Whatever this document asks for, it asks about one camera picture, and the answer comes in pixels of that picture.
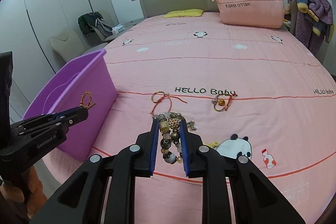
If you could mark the left hand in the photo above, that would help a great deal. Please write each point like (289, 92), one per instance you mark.
(26, 199)

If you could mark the dark green jacket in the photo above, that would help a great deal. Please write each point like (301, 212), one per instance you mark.
(88, 21)

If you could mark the beige chair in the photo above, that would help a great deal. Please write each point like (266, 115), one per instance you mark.
(69, 45)
(103, 29)

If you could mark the yellow small pillow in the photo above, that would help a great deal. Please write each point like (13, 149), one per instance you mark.
(184, 13)

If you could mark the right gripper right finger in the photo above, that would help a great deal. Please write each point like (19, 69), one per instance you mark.
(193, 165)

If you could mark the purple plastic tub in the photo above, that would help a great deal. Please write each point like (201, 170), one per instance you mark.
(84, 81)

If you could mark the pink bed sheet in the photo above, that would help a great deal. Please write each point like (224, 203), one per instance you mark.
(258, 92)

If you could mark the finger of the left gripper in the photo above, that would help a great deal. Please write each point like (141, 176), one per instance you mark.
(62, 121)
(40, 120)

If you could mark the white tissue pack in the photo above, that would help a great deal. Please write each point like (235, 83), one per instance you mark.
(117, 29)

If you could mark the purple blanket pile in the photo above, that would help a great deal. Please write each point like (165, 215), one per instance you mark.
(311, 22)

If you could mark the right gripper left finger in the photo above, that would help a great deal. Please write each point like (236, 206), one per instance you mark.
(148, 142)

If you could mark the pink folded quilt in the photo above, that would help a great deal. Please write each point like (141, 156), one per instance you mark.
(255, 13)

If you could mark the small yellow charm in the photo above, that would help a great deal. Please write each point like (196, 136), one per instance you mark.
(213, 145)

